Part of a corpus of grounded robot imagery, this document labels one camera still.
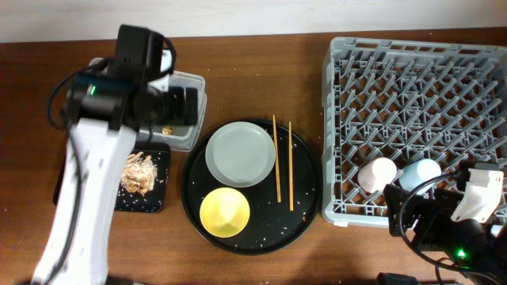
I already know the round black tray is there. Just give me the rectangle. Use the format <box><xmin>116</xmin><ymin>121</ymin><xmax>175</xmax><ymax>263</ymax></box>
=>
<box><xmin>181</xmin><ymin>123</ymin><xmax>322</xmax><ymax>255</ymax></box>

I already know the wooden chopstick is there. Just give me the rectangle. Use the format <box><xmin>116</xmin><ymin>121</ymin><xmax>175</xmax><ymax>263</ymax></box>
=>
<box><xmin>288</xmin><ymin>121</ymin><xmax>294</xmax><ymax>211</ymax></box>
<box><xmin>272</xmin><ymin>114</ymin><xmax>281</xmax><ymax>203</ymax></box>

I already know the clear plastic bin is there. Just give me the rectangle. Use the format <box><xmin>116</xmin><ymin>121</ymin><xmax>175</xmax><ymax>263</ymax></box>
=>
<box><xmin>127</xmin><ymin>71</ymin><xmax>207</xmax><ymax>152</ymax></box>

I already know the grey dishwasher rack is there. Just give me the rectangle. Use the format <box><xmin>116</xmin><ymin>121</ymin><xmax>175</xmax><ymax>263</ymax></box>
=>
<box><xmin>321</xmin><ymin>37</ymin><xmax>506</xmax><ymax>227</ymax></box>

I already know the black rectangular tray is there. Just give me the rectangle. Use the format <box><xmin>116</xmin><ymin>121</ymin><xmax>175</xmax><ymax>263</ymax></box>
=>
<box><xmin>52</xmin><ymin>140</ymin><xmax>172</xmax><ymax>214</ymax></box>

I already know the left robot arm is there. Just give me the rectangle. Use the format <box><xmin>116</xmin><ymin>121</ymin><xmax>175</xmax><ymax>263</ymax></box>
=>
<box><xmin>31</xmin><ymin>25</ymin><xmax>199</xmax><ymax>284</ymax></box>

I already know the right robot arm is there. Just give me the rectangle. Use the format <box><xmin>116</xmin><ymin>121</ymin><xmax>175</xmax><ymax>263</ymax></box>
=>
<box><xmin>383</xmin><ymin>184</ymin><xmax>506</xmax><ymax>284</ymax></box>

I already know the pink plastic cup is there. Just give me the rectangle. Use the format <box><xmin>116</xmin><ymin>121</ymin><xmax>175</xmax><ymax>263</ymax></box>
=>
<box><xmin>357</xmin><ymin>158</ymin><xmax>397</xmax><ymax>193</ymax></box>

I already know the grey plate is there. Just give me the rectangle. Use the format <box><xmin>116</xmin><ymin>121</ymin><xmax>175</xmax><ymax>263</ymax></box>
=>
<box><xmin>205</xmin><ymin>121</ymin><xmax>276</xmax><ymax>188</ymax></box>

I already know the food scraps and rice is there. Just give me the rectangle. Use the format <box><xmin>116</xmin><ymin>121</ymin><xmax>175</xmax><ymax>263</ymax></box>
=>
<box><xmin>120</xmin><ymin>151</ymin><xmax>158</xmax><ymax>196</ymax></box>

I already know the gold snack wrapper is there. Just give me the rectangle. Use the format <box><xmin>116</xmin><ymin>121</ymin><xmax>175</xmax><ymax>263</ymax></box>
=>
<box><xmin>162</xmin><ymin>126</ymin><xmax>173</xmax><ymax>135</ymax></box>

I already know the yellow bowl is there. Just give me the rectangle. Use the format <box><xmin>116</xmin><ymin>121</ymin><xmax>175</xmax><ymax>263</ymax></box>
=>
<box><xmin>199</xmin><ymin>188</ymin><xmax>250</xmax><ymax>238</ymax></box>

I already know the blue plastic cup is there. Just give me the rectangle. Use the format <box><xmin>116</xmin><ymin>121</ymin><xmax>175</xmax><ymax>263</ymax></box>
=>
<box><xmin>398</xmin><ymin>158</ymin><xmax>442</xmax><ymax>191</ymax></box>

